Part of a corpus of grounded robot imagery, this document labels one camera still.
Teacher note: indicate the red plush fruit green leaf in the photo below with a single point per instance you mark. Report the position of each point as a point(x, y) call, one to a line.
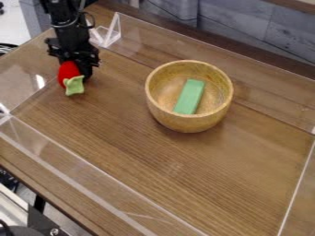
point(70, 78)

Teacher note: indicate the clear acrylic tray enclosure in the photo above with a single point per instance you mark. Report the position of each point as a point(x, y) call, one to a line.
point(130, 178)

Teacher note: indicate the black device lower left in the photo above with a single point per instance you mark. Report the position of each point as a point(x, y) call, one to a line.
point(19, 222)

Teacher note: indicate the wooden bowl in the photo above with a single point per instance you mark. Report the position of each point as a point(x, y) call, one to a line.
point(164, 89)

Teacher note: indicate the green rectangular block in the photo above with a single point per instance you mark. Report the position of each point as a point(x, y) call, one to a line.
point(190, 97)

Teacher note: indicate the grey post upper left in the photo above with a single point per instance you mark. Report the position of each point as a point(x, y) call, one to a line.
point(37, 19)

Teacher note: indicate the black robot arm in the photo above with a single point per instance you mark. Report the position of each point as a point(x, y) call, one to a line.
point(66, 12)

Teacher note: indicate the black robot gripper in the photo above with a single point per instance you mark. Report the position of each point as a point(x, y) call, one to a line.
point(71, 46)

